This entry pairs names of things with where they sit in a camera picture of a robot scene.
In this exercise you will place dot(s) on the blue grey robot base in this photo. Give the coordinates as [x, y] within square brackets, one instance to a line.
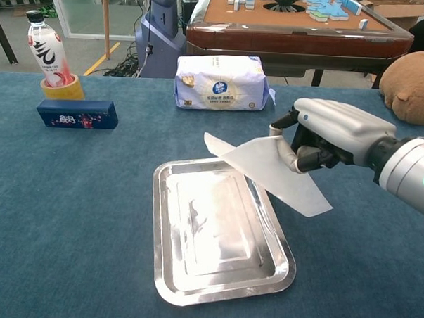
[161, 33]

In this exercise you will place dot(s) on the stainless steel tray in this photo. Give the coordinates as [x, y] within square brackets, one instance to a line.
[212, 236]

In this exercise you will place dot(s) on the small mahjong tile stack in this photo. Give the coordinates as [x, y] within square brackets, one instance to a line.
[241, 0]

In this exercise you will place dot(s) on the dark blue printed box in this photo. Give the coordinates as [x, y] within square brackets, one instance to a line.
[76, 116]

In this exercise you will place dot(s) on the white pink drink bottle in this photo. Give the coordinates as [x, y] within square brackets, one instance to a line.
[44, 51]

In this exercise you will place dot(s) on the white tissue pack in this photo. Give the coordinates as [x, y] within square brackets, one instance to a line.
[219, 80]

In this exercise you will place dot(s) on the yellow tape roll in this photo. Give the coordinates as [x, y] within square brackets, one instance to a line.
[65, 93]

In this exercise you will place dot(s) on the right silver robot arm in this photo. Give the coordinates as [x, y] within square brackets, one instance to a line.
[408, 171]

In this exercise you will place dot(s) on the wooden pole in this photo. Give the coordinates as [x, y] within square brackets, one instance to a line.
[106, 24]

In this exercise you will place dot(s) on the cardboard box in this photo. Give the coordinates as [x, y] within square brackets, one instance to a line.
[394, 10]

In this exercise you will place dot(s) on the blue mahjong tile pile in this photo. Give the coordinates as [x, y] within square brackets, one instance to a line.
[327, 9]

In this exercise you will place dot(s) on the brown mahjong table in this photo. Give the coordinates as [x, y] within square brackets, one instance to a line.
[294, 41]

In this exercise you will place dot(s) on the single blue mahjong tile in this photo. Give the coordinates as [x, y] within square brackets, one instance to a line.
[363, 24]

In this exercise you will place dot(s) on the black table leg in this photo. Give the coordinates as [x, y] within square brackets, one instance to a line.
[4, 39]

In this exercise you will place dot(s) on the white paper tissue sheet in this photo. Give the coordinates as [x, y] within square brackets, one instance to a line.
[268, 165]

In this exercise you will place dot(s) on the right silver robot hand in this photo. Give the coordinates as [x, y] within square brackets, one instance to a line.
[340, 131]

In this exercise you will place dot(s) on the black mahjong table centre dome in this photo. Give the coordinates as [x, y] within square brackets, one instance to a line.
[285, 2]

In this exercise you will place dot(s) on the brown plush toy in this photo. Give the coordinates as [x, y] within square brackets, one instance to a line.
[415, 87]

